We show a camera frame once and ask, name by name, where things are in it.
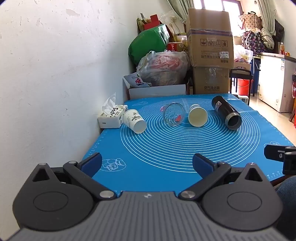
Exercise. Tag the red gift box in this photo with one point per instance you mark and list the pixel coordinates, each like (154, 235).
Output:
(153, 22)

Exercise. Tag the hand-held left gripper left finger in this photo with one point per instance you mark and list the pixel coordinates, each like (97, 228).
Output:
(92, 163)

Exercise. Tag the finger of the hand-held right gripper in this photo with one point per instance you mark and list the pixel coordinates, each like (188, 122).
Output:
(274, 151)
(290, 163)

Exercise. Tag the red bucket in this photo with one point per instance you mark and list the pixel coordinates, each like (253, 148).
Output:
(245, 87)

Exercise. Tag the white plastic bag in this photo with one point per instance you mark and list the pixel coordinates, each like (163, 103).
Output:
(241, 53)

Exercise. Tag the red printed box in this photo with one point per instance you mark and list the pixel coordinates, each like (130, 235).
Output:
(173, 47)

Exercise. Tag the dark brown bag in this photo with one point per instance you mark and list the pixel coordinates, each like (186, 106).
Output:
(279, 30)

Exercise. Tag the black thermos flask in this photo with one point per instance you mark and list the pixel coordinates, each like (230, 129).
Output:
(222, 106)

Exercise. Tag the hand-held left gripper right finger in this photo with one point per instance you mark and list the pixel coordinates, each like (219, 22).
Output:
(203, 165)

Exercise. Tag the white printed paper cup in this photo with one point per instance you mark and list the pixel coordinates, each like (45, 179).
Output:
(133, 119)

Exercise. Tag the white carton with red print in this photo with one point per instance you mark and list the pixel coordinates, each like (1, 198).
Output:
(135, 80)

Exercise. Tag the blue silicone baking mat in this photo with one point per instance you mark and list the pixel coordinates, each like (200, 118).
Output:
(161, 143)

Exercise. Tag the white tissue box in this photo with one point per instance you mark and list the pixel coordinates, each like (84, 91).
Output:
(111, 115)

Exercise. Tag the green bag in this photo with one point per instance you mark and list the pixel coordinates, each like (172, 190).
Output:
(145, 44)

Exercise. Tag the purple floral bag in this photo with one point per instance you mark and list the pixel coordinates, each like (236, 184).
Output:
(252, 41)

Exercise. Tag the yellow drink bottle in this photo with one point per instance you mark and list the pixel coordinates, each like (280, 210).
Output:
(282, 48)

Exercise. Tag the green patterned curtain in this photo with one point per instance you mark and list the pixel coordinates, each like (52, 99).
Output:
(182, 8)
(266, 23)

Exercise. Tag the beige patterned bag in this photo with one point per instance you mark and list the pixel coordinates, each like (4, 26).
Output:
(251, 20)

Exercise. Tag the white chest freezer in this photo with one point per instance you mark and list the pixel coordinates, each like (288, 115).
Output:
(275, 78)

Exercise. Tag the white cardboard box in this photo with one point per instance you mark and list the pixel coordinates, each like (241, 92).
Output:
(157, 91)

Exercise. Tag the large brown cardboard box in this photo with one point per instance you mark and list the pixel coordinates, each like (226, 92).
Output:
(208, 41)

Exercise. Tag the clear glass cup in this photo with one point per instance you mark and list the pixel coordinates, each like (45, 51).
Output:
(172, 115)

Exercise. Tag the white wall socket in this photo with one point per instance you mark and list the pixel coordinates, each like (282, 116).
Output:
(173, 19)

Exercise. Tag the red plastic item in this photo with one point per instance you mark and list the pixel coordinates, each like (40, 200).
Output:
(294, 92)

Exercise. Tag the person's leg in jeans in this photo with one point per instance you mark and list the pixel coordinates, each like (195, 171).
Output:
(288, 201)

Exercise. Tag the clear plastic bag red contents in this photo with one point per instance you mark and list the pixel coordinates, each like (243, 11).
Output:
(164, 67)

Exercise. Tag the small brown cardboard box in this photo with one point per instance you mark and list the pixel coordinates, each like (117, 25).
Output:
(209, 80)

